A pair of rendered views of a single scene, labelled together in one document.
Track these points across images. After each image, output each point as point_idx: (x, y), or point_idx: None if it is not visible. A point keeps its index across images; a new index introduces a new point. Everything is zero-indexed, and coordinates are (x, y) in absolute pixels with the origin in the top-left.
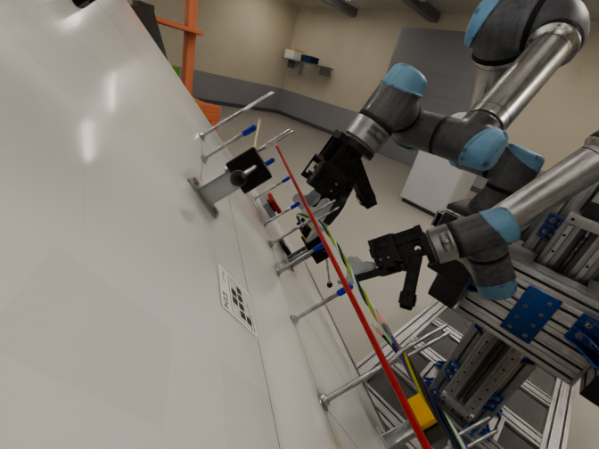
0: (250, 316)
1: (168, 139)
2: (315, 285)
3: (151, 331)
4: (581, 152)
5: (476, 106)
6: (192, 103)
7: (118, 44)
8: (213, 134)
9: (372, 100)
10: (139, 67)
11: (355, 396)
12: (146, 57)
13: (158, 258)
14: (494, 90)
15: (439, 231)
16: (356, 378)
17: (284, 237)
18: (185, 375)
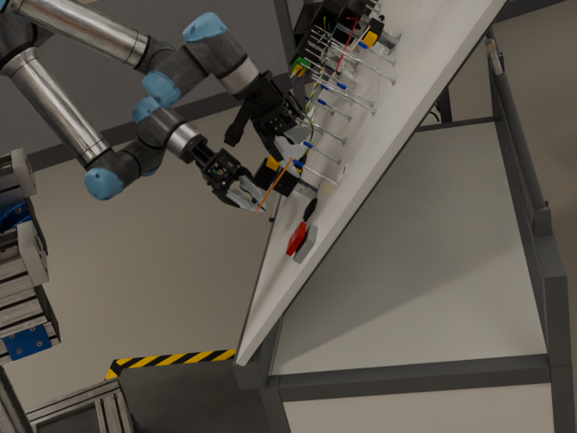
0: (381, 49)
1: (409, 27)
2: (245, 325)
3: (403, 6)
4: (37, 64)
5: (142, 37)
6: (403, 103)
7: (437, 1)
8: (380, 137)
9: (238, 44)
10: (429, 16)
11: (307, 170)
12: (434, 27)
13: (404, 10)
14: (121, 24)
15: (191, 127)
16: (339, 81)
17: (283, 279)
18: (398, 13)
